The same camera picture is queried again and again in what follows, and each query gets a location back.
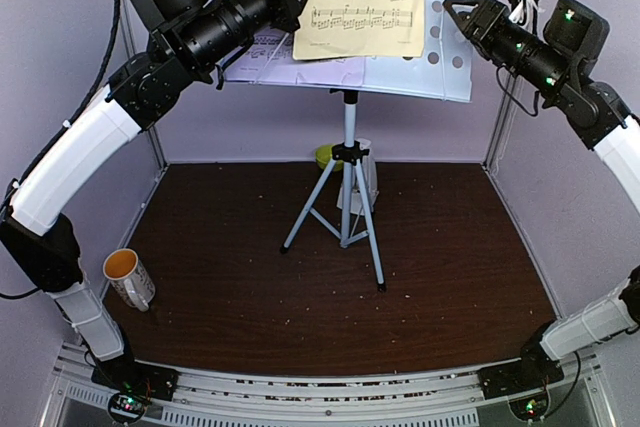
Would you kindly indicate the green plastic bowl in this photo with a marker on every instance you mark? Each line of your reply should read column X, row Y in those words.
column 323, row 154

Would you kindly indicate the yellow sheet music page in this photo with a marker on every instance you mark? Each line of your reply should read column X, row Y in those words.
column 360, row 28

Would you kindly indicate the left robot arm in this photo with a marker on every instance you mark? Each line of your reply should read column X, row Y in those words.
column 189, row 41

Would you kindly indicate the right aluminium corner post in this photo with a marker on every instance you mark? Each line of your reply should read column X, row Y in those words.
column 501, row 133

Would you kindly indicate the white perforated music stand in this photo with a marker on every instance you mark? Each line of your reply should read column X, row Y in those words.
column 444, row 72

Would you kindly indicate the patterned ceramic mug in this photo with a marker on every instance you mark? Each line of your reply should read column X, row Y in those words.
column 129, row 278

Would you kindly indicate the purple sheet music page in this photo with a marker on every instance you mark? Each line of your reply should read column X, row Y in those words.
column 269, row 61

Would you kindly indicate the aluminium corner post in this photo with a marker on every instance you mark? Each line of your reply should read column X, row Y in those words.
column 126, row 38
column 501, row 133

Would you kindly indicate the metal front base rail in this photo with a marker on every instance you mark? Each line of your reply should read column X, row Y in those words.
column 452, row 397

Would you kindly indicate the left aluminium corner post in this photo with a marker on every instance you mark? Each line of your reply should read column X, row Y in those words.
column 126, row 38

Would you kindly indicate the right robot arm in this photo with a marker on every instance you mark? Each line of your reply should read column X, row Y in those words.
column 558, row 64

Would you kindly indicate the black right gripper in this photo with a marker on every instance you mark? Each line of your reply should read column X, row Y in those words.
column 489, row 12

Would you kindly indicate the white metronome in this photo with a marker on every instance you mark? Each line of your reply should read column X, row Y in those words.
column 370, row 174

